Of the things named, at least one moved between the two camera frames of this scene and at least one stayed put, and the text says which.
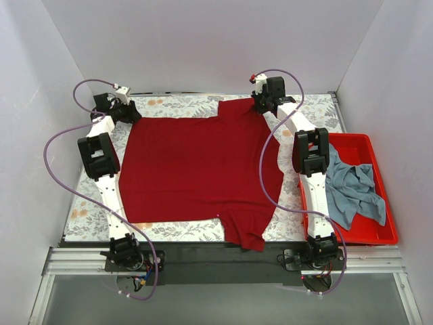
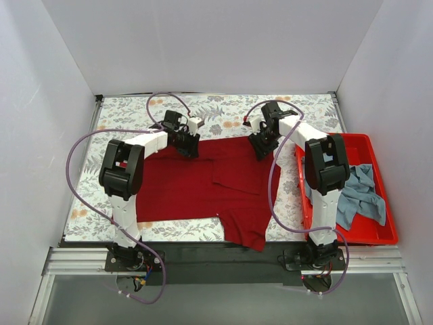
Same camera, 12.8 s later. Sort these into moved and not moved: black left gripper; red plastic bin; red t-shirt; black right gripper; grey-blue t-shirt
Moved: red t-shirt; black right gripper; black left gripper
Not moved: red plastic bin; grey-blue t-shirt
